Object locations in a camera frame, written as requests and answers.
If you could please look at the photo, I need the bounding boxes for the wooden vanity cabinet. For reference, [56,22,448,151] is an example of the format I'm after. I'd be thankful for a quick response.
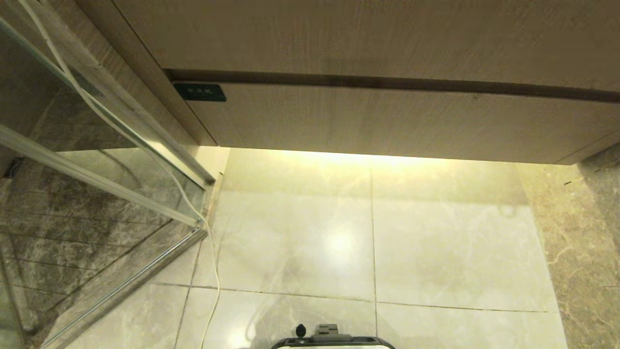
[73,0,620,165]

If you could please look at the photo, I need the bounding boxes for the wooden drawer front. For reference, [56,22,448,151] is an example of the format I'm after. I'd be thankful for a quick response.
[170,80,620,165]

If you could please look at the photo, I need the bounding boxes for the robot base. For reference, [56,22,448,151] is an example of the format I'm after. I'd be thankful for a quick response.
[271,323,396,349]

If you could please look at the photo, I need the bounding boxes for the dark rectangular label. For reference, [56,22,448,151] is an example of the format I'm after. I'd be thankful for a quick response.
[173,83,227,103]

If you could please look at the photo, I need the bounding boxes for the white cable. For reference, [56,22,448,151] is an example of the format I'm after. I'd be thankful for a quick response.
[18,0,221,349]

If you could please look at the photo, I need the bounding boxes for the glass shower door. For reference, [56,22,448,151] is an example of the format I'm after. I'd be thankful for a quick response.
[0,0,217,349]

